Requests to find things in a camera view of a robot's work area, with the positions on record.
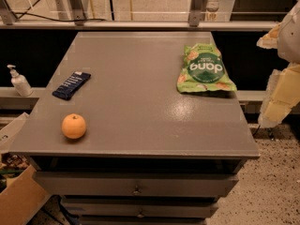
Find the orange fruit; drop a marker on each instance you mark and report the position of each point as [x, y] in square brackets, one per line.
[73, 126]

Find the white pump bottle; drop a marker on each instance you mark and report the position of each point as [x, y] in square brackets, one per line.
[19, 82]

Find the green dang snack bag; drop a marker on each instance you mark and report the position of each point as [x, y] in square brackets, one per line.
[203, 70]

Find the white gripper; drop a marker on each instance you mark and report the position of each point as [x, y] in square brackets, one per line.
[291, 37]

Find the cardboard box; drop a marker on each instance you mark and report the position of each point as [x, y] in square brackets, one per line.
[23, 197]

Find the metal railing frame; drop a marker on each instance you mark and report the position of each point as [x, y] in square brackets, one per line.
[203, 15]

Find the grey drawer cabinet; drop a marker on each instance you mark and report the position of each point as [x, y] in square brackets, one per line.
[150, 155]

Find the blue rxbar wrapper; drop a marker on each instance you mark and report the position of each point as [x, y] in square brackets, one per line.
[71, 85]

